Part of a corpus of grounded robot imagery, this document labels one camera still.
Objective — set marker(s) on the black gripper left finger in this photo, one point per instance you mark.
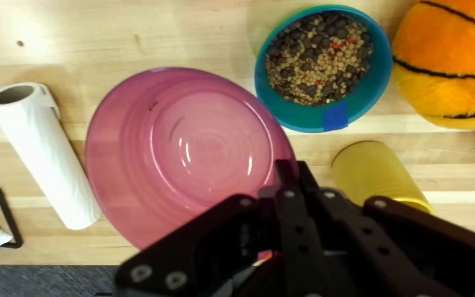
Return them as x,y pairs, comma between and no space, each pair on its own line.
215,248

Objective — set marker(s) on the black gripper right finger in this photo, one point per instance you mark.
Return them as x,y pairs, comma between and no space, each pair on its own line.
403,253

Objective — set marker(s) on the purple plastic bowl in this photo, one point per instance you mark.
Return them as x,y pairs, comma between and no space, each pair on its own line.
194,149

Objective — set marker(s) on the mixed beans and grains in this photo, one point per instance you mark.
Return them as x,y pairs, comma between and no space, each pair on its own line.
314,60

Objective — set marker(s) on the teal blue plastic bowl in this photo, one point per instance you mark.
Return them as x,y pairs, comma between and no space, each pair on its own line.
304,118

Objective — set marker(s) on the yellow plastic cup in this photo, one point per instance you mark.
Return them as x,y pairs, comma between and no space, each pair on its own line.
375,171

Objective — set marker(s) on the white paper roll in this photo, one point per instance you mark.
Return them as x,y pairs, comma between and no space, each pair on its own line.
45,159

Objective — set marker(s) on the orange plush basketball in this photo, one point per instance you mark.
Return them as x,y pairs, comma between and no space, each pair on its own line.
457,55

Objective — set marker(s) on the black allen key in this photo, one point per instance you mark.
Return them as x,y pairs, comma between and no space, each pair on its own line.
7,215

